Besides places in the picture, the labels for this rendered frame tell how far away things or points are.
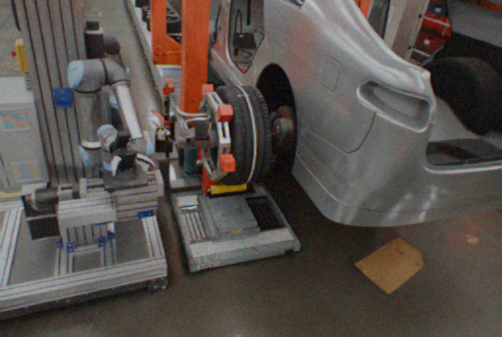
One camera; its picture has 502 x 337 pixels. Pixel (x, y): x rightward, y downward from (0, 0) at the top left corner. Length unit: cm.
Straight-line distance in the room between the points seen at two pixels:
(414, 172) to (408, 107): 30
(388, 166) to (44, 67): 164
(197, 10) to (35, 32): 108
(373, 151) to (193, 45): 149
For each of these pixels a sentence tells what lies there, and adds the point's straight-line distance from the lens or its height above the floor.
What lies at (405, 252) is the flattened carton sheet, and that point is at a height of 2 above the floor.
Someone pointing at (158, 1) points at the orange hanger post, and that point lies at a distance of 455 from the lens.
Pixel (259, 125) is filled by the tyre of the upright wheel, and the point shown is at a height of 105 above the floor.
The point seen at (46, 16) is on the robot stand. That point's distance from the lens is 194.
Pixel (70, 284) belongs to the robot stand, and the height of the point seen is 23.
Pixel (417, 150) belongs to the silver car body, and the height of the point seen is 130.
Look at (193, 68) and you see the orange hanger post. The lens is 272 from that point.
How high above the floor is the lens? 203
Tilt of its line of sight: 30 degrees down
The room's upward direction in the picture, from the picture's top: 7 degrees clockwise
